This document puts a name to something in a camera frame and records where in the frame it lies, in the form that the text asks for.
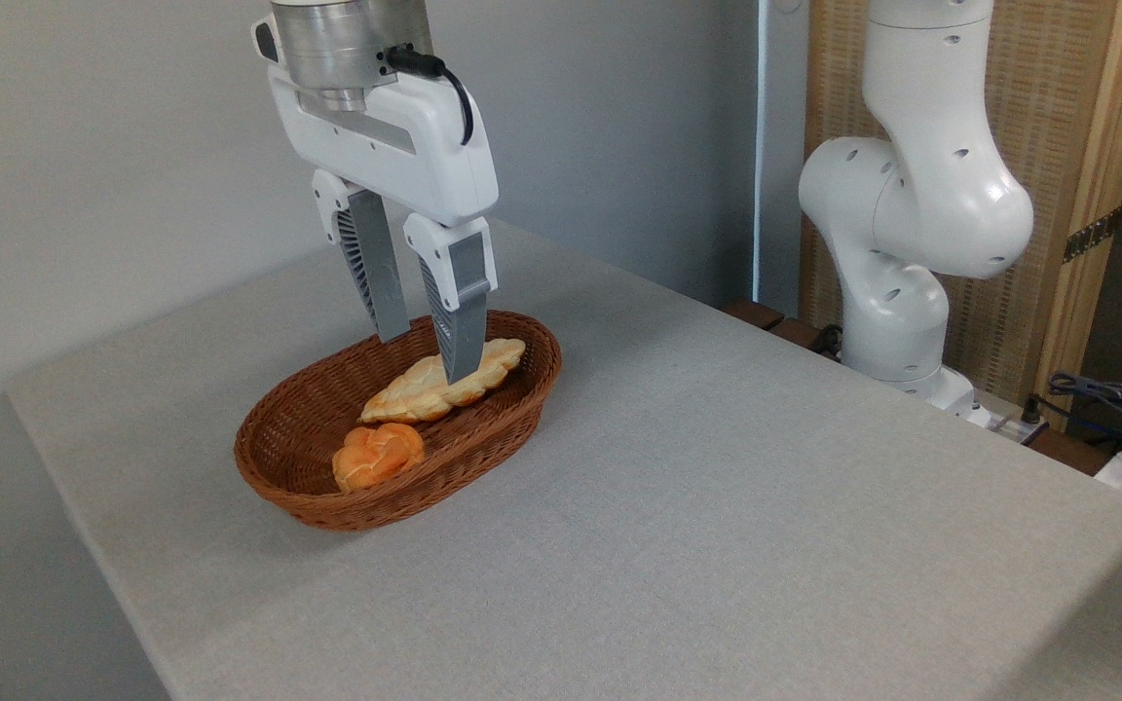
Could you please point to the white vertical wall trim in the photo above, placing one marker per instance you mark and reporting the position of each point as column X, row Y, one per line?
column 764, row 146

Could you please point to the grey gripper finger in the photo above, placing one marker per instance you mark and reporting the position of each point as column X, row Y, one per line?
column 376, row 263
column 464, row 292

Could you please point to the round orange knotted bread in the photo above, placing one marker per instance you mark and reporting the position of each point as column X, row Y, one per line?
column 376, row 458

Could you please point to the brown woven wicker basket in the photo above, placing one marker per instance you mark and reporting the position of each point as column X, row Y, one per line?
column 405, row 506

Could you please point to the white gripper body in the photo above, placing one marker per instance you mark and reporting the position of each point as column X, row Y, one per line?
column 405, row 146

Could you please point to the long pale braided bread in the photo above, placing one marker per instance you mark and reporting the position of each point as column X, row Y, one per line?
column 415, row 391

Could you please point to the wooden rattan folding screen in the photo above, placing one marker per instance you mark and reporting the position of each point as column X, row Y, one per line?
column 1048, row 117

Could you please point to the brown wooden block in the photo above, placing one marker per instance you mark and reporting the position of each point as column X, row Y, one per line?
column 795, row 333
column 754, row 313
column 1067, row 453

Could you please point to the dark metal screen hinge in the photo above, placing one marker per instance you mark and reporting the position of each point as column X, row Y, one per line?
column 1092, row 236

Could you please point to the white power strip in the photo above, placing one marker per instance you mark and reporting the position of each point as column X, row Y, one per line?
column 1009, row 424

